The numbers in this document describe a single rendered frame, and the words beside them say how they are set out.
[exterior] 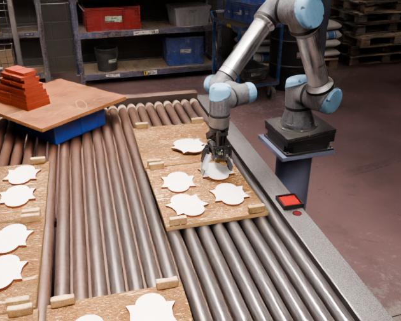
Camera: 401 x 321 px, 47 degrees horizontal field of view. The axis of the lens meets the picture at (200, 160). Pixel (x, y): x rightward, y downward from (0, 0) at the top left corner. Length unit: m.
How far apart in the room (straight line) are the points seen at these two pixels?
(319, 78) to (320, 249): 0.77
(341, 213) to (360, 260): 0.51
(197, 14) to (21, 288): 5.11
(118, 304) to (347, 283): 0.62
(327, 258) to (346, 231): 1.78
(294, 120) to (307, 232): 0.74
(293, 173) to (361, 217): 1.24
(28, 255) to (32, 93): 0.98
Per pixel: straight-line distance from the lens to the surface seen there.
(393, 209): 3.57
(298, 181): 2.27
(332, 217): 3.34
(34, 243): 1.52
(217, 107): 1.63
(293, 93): 2.11
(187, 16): 6.07
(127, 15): 5.88
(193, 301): 1.28
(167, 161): 1.90
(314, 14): 1.81
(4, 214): 1.69
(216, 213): 1.57
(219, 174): 1.78
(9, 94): 2.34
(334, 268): 1.43
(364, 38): 6.80
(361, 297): 1.36
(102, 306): 1.26
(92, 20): 5.84
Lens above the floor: 1.80
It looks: 27 degrees down
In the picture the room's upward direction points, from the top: straight up
